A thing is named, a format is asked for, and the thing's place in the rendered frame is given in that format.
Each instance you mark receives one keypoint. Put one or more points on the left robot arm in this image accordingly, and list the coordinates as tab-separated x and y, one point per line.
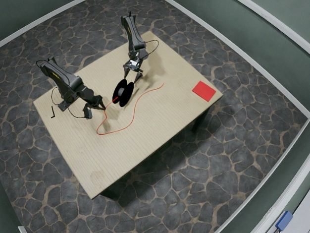
137	49

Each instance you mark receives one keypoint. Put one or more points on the black disc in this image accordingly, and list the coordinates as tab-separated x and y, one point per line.
124	92

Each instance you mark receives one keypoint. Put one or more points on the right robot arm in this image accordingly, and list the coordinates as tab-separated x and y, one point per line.
60	77

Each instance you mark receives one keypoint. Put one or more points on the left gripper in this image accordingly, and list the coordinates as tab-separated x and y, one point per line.
126	70

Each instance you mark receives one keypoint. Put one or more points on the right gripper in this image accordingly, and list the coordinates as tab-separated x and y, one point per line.
93	104

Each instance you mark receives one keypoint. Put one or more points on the red flat rectangular pad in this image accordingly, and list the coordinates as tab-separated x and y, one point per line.
204	91

